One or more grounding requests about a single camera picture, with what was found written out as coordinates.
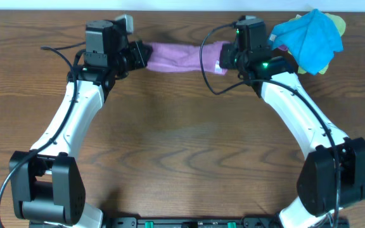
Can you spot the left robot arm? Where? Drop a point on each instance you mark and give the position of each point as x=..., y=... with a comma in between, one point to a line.
x=45, y=181

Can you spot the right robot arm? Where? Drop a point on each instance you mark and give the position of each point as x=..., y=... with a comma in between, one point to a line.
x=333, y=174

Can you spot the yellow-green microfibre cloth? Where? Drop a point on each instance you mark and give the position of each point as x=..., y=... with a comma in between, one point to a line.
x=341, y=27

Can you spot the blue microfibre cloth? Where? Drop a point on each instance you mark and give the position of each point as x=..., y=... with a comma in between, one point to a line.
x=312, y=40

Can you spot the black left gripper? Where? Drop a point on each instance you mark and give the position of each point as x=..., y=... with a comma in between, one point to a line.
x=139, y=47

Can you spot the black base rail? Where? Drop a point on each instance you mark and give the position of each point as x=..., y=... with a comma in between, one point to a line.
x=246, y=222

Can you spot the purple microfibre cloth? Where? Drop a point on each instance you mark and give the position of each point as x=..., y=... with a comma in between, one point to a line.
x=175, y=58

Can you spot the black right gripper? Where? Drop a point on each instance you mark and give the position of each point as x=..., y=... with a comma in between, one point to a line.
x=226, y=50

